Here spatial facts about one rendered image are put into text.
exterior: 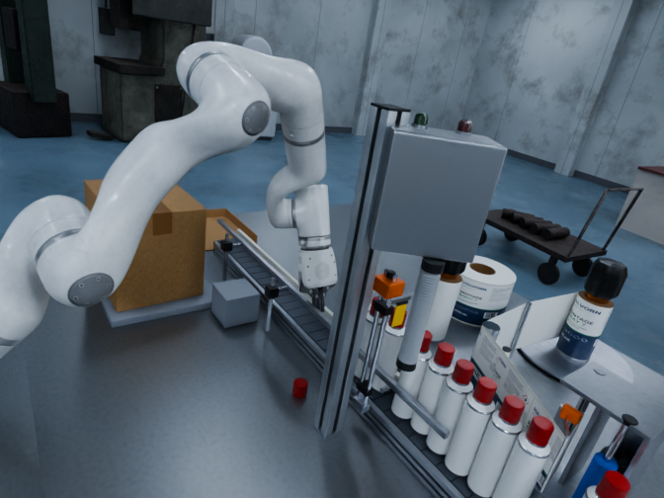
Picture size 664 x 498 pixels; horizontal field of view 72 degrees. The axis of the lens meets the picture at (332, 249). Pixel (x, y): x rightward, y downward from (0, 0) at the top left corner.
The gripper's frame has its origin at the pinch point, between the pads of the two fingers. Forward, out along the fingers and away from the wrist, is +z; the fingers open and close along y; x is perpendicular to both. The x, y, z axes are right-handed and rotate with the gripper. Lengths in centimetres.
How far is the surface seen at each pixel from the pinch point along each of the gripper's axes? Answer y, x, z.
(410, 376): -2.7, -36.2, 7.8
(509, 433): -2, -58, 11
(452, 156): -11, -54, -34
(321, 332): -0.6, -1.6, 7.3
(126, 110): 79, 542, -141
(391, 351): -1.1, -29.2, 4.8
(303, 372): -9.5, -6.1, 14.3
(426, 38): 684, 579, -322
